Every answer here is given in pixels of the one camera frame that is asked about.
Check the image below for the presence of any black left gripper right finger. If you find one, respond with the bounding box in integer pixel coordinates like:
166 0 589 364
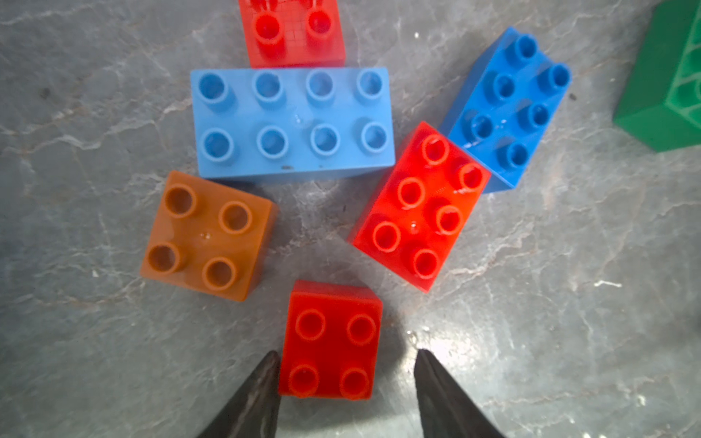
414 349 504 438

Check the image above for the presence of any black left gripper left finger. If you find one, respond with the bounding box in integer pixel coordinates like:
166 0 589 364
198 350 281 438

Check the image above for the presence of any small red lego brick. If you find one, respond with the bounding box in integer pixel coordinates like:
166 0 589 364
279 280 383 400
238 0 346 69

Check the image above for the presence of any red lego brick long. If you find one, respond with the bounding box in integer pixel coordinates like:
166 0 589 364
348 122 491 293

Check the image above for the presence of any brown lego brick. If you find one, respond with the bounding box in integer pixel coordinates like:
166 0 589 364
140 171 279 302

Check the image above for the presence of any light blue long lego brick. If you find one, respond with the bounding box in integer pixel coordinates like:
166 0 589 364
191 68 395 184

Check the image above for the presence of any green lego brick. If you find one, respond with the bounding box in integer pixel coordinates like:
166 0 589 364
613 0 700 153

